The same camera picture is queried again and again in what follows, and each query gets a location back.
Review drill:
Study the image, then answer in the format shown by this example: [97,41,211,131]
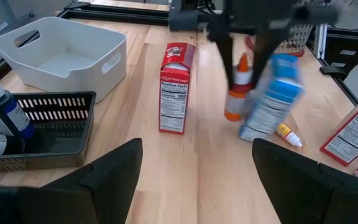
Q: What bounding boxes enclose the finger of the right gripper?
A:
[250,30,280,88]
[217,32,239,91]

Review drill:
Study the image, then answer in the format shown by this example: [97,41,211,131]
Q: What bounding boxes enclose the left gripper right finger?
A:
[251,138,358,224]

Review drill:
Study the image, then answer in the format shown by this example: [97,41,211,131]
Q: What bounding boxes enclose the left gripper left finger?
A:
[0,138,144,224]

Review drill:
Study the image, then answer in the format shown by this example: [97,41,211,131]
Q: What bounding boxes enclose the orange food colour bottle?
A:
[224,52,254,123]

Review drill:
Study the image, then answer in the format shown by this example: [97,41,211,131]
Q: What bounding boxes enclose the blue Rice Krispies box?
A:
[238,53,306,143]

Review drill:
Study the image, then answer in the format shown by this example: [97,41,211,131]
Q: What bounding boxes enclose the yellow dropper bottle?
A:
[275,123,304,148]

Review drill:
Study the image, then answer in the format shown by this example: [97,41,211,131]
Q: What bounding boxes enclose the Froot Loops cereal box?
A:
[319,83,358,167]

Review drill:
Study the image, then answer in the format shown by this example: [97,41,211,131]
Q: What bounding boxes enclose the blue food colour bottle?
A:
[0,73,36,141]

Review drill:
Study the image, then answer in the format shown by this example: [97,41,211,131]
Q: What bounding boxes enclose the small red cereal box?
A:
[158,42,197,136]

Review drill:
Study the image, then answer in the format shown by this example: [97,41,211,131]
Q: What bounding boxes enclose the white plastic bin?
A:
[0,16,128,103]

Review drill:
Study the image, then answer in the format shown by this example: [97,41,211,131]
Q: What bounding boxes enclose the grey table leg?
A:
[0,0,36,32]

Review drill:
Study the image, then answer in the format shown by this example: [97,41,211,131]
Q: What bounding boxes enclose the black aluminium table frame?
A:
[56,0,358,105]

